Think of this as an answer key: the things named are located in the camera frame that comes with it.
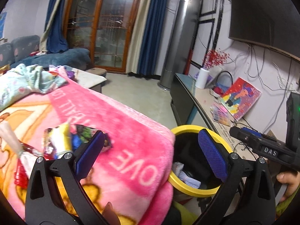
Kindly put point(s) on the red snack package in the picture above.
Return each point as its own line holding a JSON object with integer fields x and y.
{"x": 25, "y": 164}

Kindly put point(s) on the green dark snack wrapper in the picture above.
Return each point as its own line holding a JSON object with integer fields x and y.
{"x": 85, "y": 133}

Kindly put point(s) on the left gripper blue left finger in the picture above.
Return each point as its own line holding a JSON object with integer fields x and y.
{"x": 87, "y": 153}

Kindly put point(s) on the blue grey sofa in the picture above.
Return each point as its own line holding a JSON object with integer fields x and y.
{"x": 19, "y": 51}

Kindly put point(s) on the silver tower air conditioner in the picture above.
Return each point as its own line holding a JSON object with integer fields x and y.
{"x": 185, "y": 22}

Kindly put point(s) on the colourful bead organiser box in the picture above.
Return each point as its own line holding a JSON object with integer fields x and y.
{"x": 221, "y": 115}

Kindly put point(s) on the left blue curtain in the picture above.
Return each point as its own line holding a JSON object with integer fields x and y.
{"x": 52, "y": 40}

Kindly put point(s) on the person's right hand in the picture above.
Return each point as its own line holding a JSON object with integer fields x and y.
{"x": 292, "y": 180}

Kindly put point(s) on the white paper towel roll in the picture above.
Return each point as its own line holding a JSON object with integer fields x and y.
{"x": 202, "y": 78}

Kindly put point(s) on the colourful portrait painting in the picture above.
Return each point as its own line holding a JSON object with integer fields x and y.
{"x": 239, "y": 98}

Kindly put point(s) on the blue plastic bag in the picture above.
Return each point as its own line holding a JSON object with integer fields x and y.
{"x": 75, "y": 141}

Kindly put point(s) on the wooden glass sliding door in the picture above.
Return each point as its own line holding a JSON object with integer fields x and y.
{"x": 104, "y": 27}

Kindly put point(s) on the yellow white snack bag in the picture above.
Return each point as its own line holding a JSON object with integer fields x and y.
{"x": 60, "y": 137}

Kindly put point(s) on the small round footstool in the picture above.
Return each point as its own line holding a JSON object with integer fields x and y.
{"x": 97, "y": 71}

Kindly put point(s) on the pink cartoon fleece blanket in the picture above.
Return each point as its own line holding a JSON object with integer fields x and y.
{"x": 133, "y": 174}

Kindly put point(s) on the wall mounted television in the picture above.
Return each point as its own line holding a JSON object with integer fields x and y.
{"x": 267, "y": 23}

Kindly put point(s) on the yellow rimmed black trash bin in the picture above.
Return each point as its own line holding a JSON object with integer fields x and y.
{"x": 188, "y": 152}

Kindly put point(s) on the right blue curtain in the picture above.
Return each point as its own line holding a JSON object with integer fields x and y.
{"x": 145, "y": 40}

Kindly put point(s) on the white top coffee table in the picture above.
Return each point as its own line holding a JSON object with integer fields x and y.
{"x": 87, "y": 80}

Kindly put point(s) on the red berry branch decoration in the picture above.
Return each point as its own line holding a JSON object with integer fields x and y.
{"x": 214, "y": 58}

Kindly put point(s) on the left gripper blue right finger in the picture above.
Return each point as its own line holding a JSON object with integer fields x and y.
{"x": 215, "y": 153}

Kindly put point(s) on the blue curtain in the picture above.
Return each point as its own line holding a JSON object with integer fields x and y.
{"x": 52, "y": 40}
{"x": 145, "y": 40}

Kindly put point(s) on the long tv cabinet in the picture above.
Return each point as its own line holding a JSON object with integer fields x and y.
{"x": 192, "y": 106}

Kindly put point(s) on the light blue floral blanket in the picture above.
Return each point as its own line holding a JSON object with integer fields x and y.
{"x": 24, "y": 80}

